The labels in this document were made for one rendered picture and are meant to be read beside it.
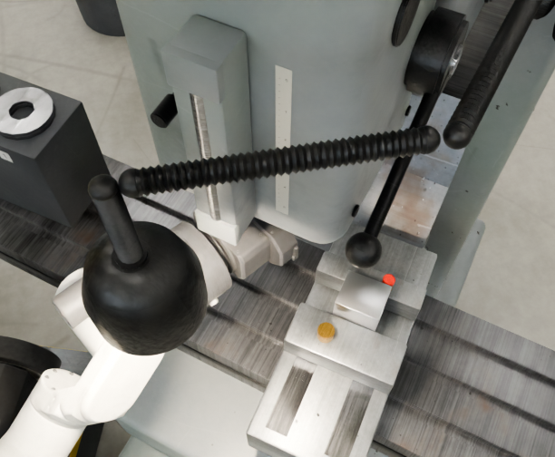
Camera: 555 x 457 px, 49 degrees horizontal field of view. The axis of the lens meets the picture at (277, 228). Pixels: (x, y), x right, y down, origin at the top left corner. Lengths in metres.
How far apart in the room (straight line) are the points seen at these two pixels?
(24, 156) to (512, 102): 0.71
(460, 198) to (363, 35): 0.83
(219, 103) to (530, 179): 2.08
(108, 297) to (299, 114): 0.18
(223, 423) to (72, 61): 2.05
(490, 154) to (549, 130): 1.53
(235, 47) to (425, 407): 0.65
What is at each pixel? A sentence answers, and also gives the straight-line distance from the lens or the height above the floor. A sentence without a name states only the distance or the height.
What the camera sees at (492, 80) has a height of 1.58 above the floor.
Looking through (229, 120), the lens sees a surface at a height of 1.50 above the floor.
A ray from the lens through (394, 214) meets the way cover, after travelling 1.07.
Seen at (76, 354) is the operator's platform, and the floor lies 0.40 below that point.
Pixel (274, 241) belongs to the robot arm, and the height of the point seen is 1.26.
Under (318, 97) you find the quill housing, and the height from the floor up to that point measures 1.51.
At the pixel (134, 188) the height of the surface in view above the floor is 1.58.
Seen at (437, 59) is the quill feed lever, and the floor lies 1.48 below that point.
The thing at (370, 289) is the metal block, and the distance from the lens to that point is 0.81.
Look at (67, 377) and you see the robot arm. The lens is 0.69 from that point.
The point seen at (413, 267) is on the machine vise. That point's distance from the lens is 0.92.
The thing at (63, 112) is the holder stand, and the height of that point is 1.13.
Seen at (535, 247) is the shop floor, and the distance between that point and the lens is 2.26.
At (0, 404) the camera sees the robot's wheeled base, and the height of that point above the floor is 0.60.
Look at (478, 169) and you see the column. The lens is 1.11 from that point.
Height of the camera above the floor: 1.81
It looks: 59 degrees down
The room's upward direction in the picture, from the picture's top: straight up
